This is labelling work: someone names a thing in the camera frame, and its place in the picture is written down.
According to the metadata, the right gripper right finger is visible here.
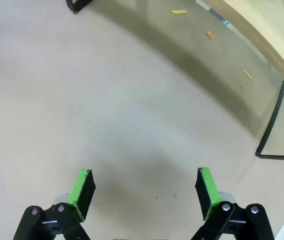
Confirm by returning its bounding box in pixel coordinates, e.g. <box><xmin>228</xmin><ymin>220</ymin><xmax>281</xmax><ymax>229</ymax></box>
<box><xmin>190</xmin><ymin>167</ymin><xmax>275</xmax><ymax>240</ymax></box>

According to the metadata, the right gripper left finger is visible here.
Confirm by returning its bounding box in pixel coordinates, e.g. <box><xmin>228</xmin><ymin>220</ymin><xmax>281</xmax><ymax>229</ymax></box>
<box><xmin>13</xmin><ymin>168</ymin><xmax>97</xmax><ymax>240</ymax></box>

